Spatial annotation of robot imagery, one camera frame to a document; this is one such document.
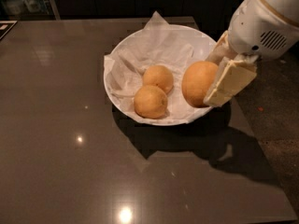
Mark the white crumpled paper liner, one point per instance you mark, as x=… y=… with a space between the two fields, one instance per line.
x=152 y=47

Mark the shelf with containers in background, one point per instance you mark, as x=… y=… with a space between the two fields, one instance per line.
x=28 y=10

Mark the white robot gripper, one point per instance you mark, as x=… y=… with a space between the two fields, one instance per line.
x=260 y=27

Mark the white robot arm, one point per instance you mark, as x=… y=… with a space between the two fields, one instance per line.
x=260 y=30

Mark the white bowl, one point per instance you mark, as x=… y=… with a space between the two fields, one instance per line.
x=124 y=47

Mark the orange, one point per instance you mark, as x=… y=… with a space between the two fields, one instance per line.
x=196 y=81
x=150 y=102
x=160 y=76

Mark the dark framed object at left edge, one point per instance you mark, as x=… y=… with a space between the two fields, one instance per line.
x=5 y=27

